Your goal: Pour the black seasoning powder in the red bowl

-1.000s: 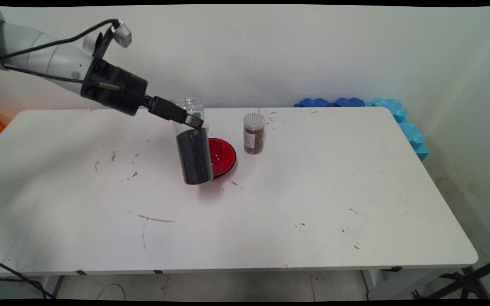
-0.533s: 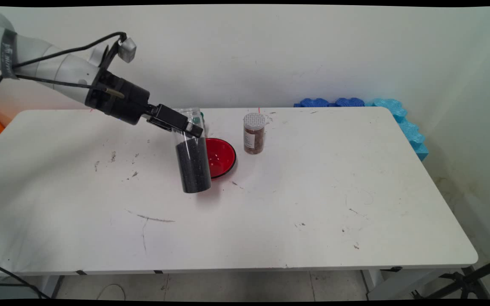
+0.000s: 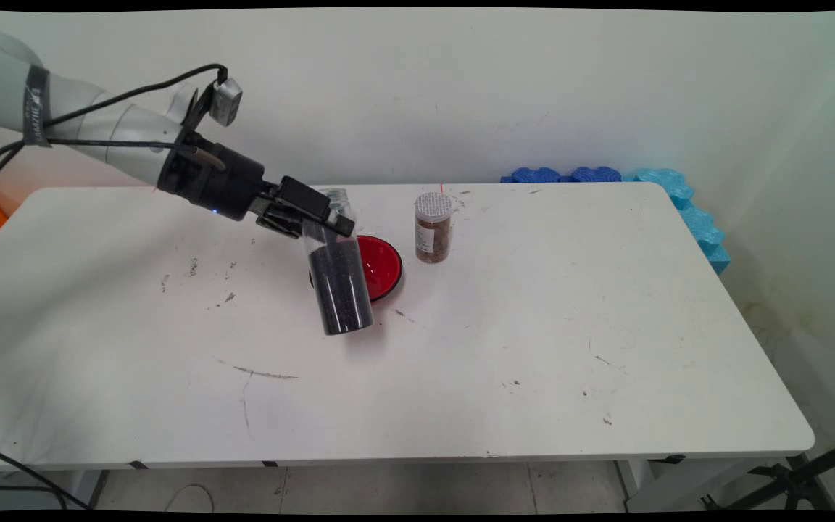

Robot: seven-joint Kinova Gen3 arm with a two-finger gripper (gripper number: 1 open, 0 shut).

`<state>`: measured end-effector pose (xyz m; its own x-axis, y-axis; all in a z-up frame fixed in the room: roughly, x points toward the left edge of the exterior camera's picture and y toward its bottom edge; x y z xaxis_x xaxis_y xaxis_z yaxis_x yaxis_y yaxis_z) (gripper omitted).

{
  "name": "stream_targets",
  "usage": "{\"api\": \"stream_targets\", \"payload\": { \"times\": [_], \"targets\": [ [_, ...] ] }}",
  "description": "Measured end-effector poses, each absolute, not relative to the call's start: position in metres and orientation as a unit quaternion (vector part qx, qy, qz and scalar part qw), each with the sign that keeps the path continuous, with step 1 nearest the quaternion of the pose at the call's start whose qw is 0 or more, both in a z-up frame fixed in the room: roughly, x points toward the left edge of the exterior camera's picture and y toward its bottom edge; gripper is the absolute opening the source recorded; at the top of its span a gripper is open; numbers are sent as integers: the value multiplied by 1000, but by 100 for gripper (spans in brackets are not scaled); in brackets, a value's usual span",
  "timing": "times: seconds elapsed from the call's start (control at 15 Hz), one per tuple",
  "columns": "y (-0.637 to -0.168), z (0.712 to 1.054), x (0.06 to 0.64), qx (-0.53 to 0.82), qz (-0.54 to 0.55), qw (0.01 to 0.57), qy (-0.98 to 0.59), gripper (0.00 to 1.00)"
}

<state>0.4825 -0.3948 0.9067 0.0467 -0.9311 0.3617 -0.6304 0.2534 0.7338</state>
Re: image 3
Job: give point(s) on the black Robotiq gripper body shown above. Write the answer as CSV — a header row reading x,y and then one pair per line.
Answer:
x,y
218,177

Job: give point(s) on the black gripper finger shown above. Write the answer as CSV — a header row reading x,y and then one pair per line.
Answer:
x,y
280,221
312,204

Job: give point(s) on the clear jar of black seeds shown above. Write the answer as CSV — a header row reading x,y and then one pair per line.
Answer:
x,y
341,290

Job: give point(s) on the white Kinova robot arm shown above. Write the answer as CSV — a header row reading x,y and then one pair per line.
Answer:
x,y
120,130

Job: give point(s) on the red bowl with black rim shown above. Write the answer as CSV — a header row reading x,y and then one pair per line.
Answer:
x,y
381,264

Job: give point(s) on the white-lidded brown spice jar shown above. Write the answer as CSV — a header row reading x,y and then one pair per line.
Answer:
x,y
433,239

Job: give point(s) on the dark blue foam mat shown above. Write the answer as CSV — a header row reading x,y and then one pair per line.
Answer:
x,y
595,174
533,175

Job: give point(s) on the white table leg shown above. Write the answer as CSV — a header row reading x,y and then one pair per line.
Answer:
x,y
77,487
633,478

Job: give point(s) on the light blue foam mat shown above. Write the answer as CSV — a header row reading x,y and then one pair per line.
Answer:
x,y
700,232

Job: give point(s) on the black tripod stand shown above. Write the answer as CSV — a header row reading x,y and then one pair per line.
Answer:
x,y
794,480

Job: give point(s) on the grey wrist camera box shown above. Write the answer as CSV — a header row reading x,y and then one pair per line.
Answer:
x,y
227,101

